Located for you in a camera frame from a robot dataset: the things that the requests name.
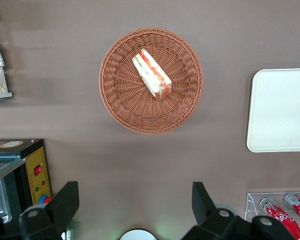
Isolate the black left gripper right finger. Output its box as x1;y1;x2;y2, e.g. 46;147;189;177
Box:
181;181;253;240

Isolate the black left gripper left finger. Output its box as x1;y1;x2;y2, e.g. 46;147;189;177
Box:
18;181;80;240

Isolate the triangle sandwich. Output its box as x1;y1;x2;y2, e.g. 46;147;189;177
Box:
131;48;173;102

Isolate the round brown wicker basket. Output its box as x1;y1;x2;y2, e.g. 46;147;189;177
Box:
98;26;205;135

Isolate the beige plastic tray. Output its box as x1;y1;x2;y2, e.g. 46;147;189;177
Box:
246;67;300;153

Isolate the tray of wrapped pastries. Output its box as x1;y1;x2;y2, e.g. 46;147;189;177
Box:
0;9;13;100

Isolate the black food warmer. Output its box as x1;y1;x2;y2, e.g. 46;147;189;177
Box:
0;138;53;226

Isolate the clear acrylic bottle rack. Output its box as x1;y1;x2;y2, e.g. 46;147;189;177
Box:
244;191;300;235

